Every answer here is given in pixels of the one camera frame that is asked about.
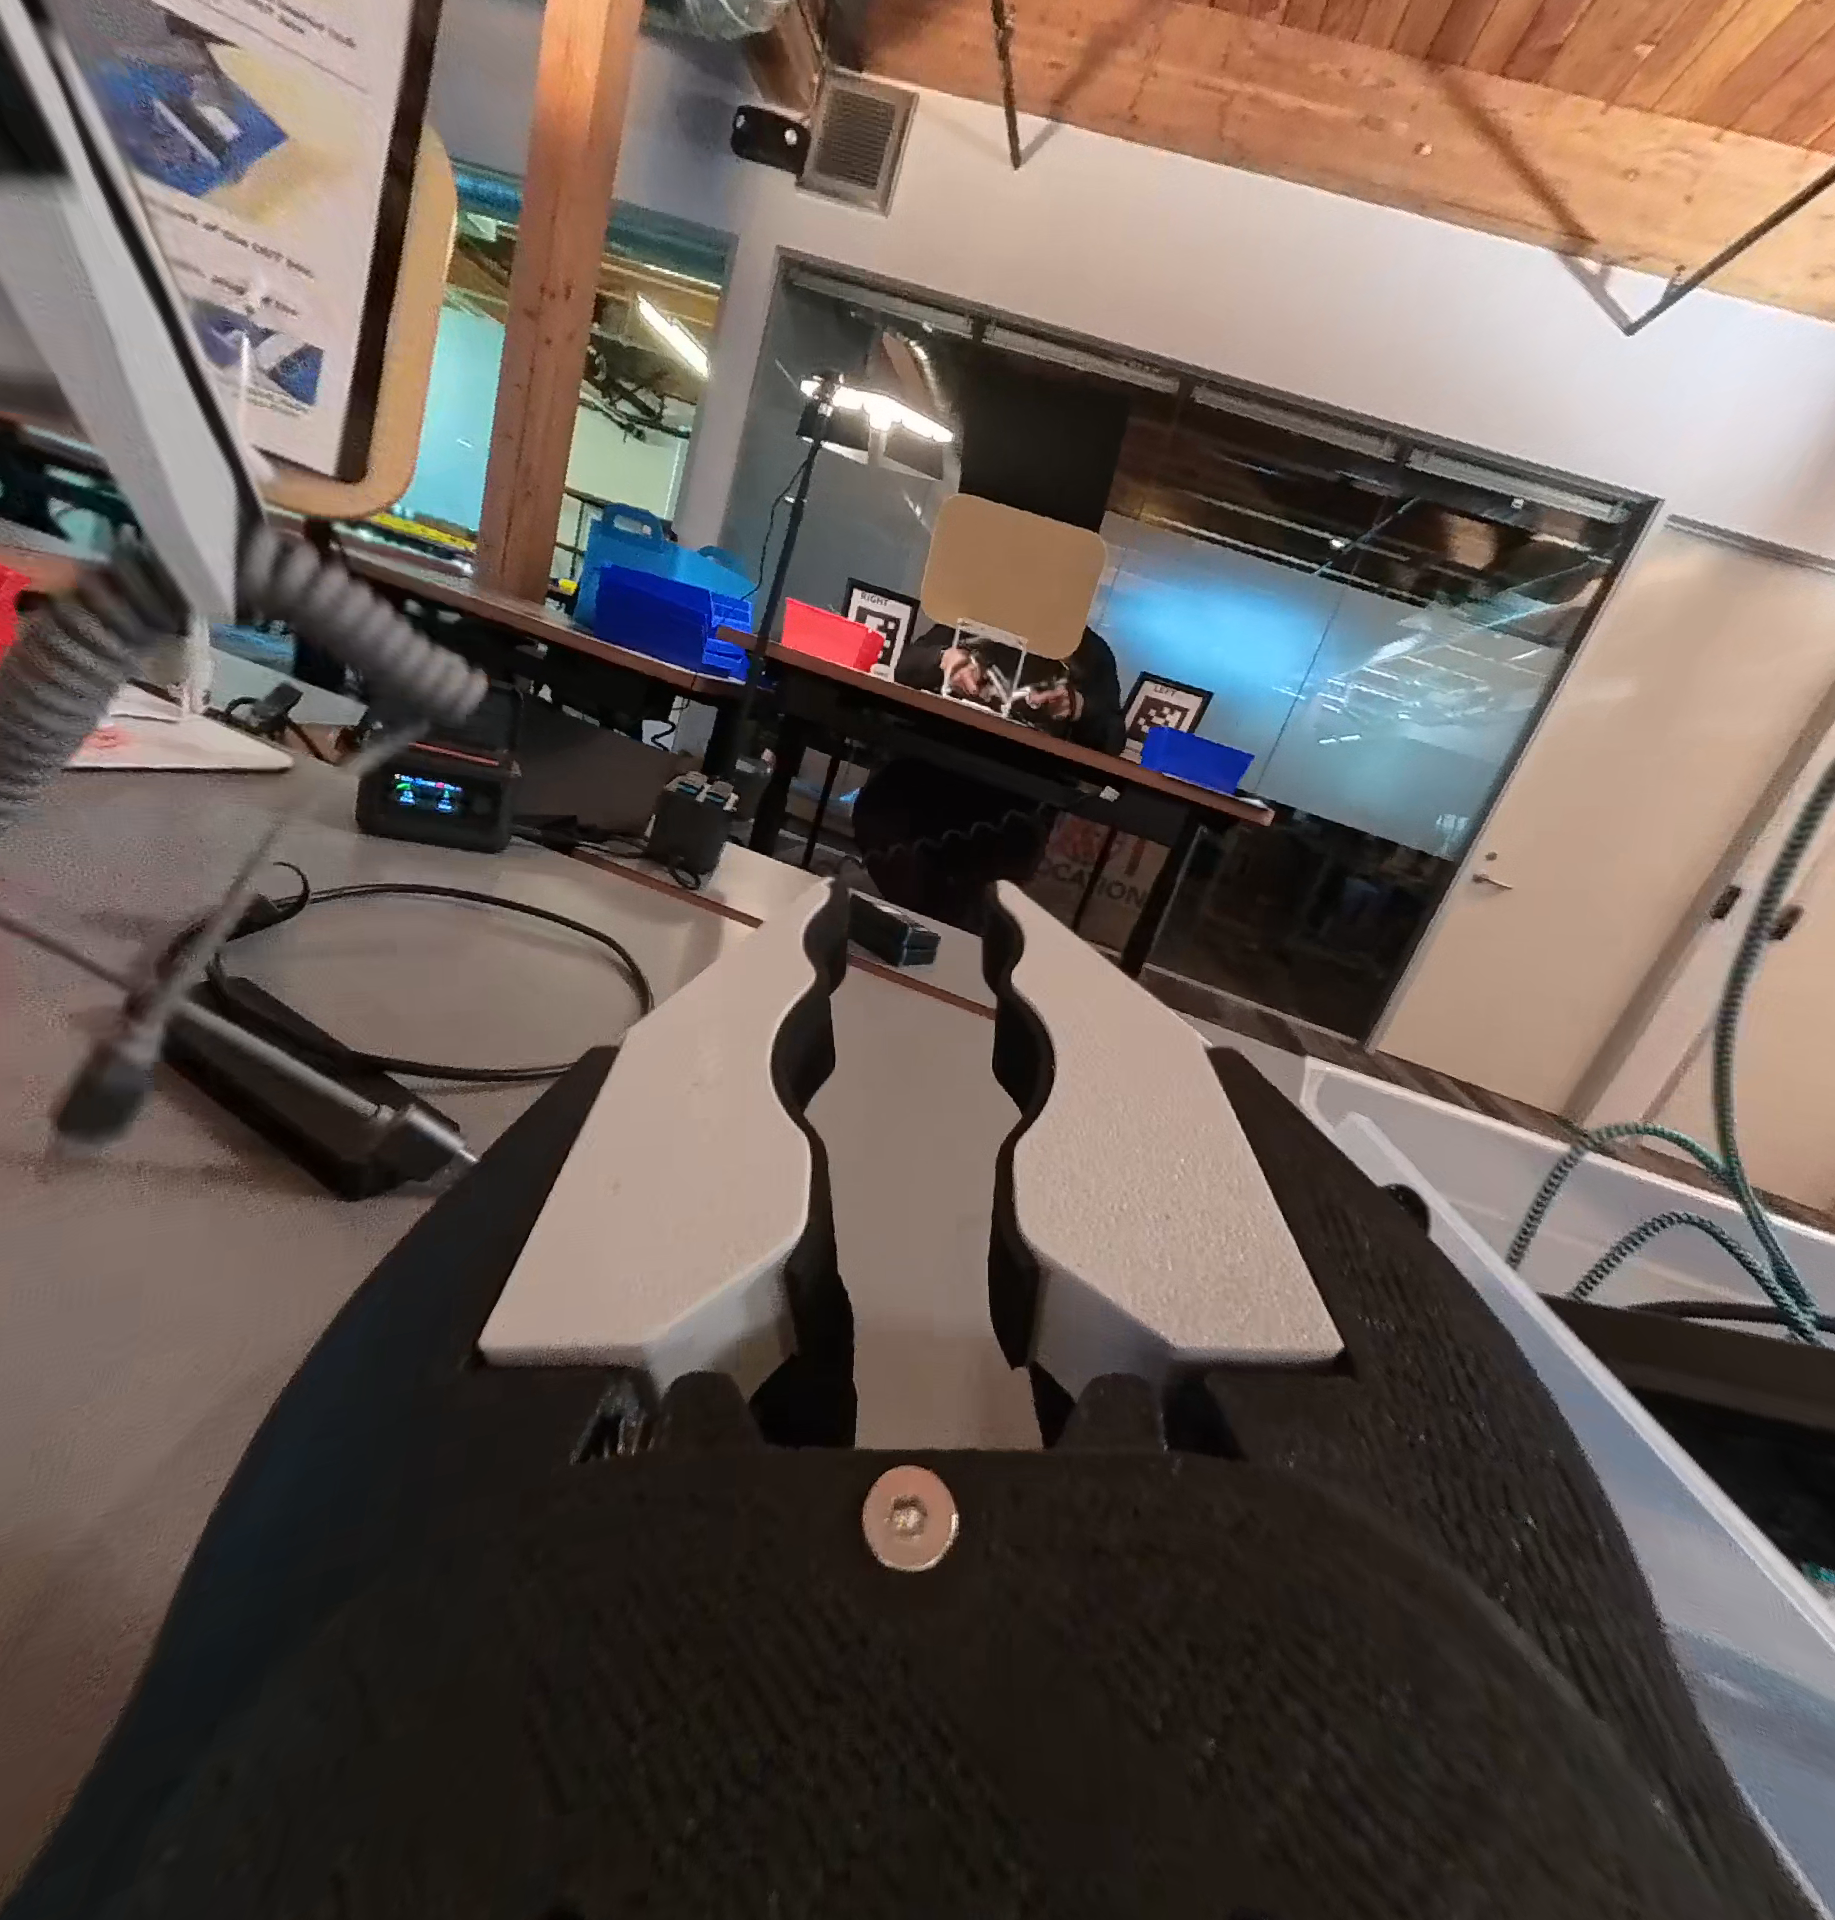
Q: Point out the small black box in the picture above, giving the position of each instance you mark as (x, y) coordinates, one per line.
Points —
(894, 937)

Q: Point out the brown wooden table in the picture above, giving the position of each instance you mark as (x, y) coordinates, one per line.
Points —
(1009, 742)
(558, 623)

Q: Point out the black power station with display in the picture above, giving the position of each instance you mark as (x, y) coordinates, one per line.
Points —
(474, 757)

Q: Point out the white box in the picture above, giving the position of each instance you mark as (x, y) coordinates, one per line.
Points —
(1606, 1350)

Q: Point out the black wall camera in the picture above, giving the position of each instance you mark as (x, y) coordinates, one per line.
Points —
(771, 131)

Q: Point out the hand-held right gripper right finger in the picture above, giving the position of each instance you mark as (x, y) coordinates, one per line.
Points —
(1158, 1201)

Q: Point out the wooden board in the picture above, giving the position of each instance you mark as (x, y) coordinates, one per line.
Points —
(434, 301)

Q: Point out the small black charger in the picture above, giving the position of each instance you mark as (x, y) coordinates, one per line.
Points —
(693, 832)

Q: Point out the glass partition window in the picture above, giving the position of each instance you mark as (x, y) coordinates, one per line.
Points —
(1309, 646)

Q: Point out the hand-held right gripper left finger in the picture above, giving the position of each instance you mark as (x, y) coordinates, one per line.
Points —
(663, 1201)

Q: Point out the printed instruction sheet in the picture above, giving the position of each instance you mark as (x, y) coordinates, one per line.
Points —
(258, 180)

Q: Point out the white sheet stand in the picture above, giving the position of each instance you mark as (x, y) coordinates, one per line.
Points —
(109, 301)

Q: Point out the pale door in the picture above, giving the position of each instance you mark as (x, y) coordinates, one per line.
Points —
(1577, 841)

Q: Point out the large blue plastic bin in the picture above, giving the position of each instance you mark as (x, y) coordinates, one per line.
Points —
(639, 544)

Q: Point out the black tripod light stand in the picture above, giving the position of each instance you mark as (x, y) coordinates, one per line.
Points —
(799, 600)

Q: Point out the grey wall vent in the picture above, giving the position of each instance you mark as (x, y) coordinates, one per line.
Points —
(859, 139)

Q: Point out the small red plastic bin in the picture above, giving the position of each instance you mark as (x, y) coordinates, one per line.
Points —
(834, 630)

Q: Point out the printed tag board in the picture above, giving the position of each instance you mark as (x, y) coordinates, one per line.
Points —
(1166, 709)
(879, 623)

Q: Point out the wooden post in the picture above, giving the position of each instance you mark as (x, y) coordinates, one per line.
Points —
(558, 301)

